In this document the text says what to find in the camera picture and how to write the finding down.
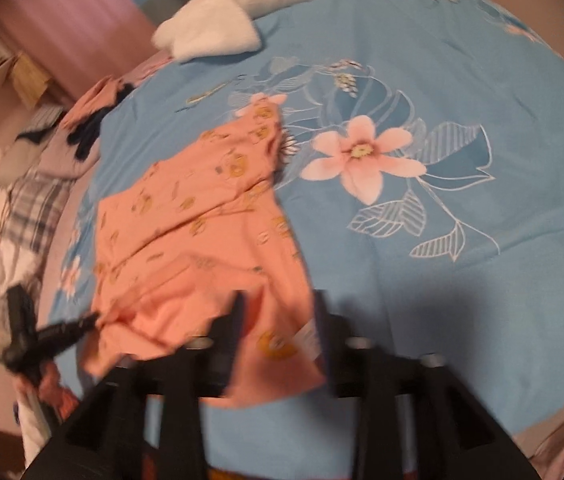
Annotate pink duck print shirt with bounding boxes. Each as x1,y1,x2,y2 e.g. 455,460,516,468
82,96,323,408

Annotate dark navy folded clothes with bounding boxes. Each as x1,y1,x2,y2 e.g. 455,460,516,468
67,81,135,160

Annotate person's left hand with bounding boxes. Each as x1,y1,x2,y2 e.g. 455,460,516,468
12,361,79,422

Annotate plaid grey quilt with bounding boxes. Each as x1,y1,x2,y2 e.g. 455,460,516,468
0,144,76,354

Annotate blue floral blanket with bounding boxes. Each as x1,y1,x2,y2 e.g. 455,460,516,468
50,0,564,479

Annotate small pink garment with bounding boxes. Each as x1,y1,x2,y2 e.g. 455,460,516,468
122,51,173,87

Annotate pink and blue curtains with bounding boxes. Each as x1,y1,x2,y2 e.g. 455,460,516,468
0,0,187,99

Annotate white plush goose toy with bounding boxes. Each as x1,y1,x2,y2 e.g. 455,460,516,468
152,0,310,63

